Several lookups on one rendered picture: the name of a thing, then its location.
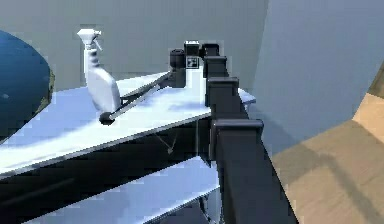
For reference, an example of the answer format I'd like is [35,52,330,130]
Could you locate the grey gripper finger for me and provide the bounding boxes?
[98,83,162,127]
[119,71,173,102]

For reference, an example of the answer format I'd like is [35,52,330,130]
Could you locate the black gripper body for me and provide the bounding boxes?
[169,48,188,89]

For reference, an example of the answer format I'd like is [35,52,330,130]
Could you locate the blue round object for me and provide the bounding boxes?
[0,29,56,141]

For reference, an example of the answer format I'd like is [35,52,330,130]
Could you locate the white metal shelf unit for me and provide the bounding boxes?
[0,71,258,224]

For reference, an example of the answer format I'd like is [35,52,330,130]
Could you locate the white spray bottle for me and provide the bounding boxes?
[76,28,122,114]

